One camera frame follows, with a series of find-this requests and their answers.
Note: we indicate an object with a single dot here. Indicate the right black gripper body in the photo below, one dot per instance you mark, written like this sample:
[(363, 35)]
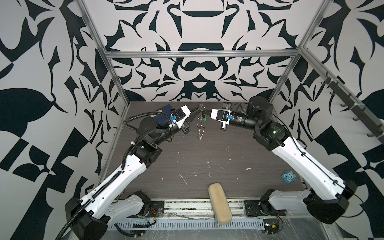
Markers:
[(225, 128)]

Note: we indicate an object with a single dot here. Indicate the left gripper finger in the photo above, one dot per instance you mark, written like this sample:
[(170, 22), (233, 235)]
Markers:
[(192, 117), (195, 111)]

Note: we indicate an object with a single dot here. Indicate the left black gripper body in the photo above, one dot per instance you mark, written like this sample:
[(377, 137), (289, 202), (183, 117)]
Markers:
[(186, 120)]

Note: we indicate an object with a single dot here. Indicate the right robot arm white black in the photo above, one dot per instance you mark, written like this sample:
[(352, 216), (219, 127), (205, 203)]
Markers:
[(326, 200)]

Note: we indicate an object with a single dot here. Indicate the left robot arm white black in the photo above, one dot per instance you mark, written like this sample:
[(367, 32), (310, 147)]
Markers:
[(90, 217)]

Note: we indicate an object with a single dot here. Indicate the blue booklet yellow label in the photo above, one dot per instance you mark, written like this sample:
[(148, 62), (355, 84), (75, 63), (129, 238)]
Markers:
[(162, 120)]

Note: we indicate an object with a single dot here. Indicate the beige glasses case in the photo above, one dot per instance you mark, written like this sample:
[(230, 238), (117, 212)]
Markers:
[(220, 204)]

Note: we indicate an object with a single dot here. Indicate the light blue small box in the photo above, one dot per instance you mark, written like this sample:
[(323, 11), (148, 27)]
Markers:
[(289, 177)]

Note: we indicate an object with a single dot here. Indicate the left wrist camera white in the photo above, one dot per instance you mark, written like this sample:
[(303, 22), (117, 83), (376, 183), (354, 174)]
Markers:
[(179, 116)]

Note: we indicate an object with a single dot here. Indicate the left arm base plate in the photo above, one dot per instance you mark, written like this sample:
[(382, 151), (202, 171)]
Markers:
[(152, 209)]

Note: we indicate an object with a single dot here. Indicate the white slotted cable duct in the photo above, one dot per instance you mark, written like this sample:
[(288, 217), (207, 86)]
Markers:
[(185, 224)]

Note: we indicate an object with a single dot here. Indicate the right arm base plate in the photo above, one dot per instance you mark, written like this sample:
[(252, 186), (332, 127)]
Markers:
[(253, 208)]

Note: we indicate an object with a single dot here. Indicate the small circuit board with wires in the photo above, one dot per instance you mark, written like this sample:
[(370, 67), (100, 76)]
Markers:
[(273, 226)]

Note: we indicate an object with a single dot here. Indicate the black wall hook rack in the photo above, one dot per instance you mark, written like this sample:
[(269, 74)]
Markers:
[(361, 111)]

